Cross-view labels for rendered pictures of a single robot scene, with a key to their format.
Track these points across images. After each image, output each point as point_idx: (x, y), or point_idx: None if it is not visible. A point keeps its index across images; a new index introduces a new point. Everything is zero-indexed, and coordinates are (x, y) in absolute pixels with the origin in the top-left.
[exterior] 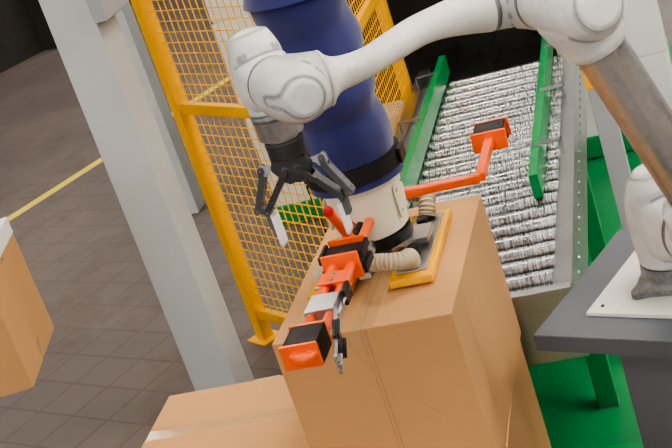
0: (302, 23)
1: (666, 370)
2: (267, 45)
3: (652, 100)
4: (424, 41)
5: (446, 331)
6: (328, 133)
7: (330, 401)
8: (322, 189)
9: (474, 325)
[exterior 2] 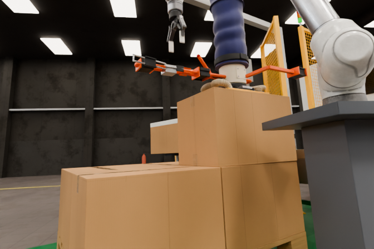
0: (217, 8)
1: (320, 153)
2: None
3: None
4: None
5: (211, 94)
6: (218, 44)
7: (183, 124)
8: (214, 64)
9: (237, 110)
